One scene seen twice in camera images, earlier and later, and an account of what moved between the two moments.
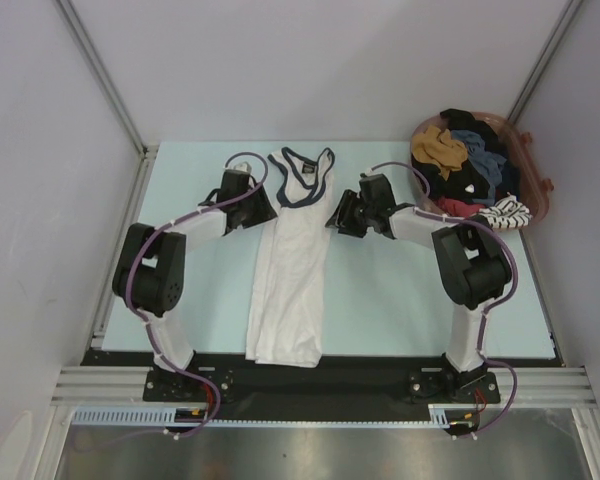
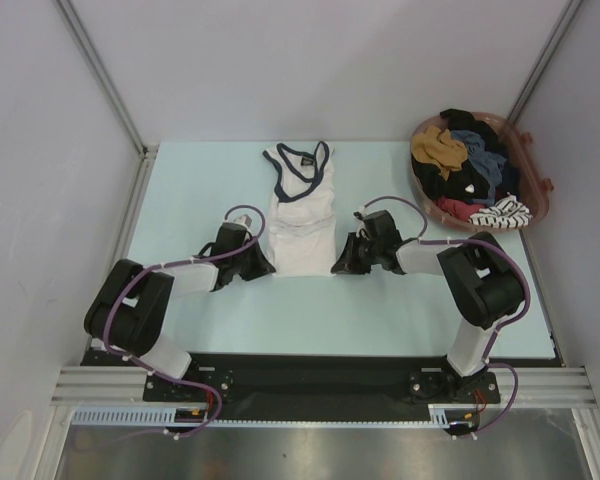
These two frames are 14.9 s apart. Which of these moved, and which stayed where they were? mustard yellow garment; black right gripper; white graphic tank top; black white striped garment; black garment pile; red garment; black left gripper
Moved: white graphic tank top; black left gripper; black right gripper
Stayed: black white striped garment; red garment; black garment pile; mustard yellow garment
